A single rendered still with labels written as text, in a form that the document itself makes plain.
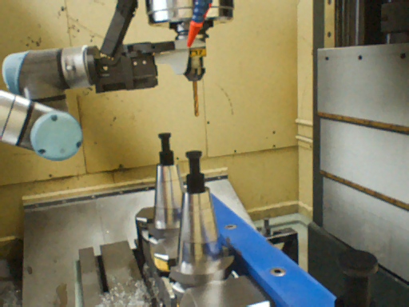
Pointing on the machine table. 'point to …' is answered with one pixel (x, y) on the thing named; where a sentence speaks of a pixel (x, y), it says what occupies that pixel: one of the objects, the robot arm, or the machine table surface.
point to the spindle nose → (157, 10)
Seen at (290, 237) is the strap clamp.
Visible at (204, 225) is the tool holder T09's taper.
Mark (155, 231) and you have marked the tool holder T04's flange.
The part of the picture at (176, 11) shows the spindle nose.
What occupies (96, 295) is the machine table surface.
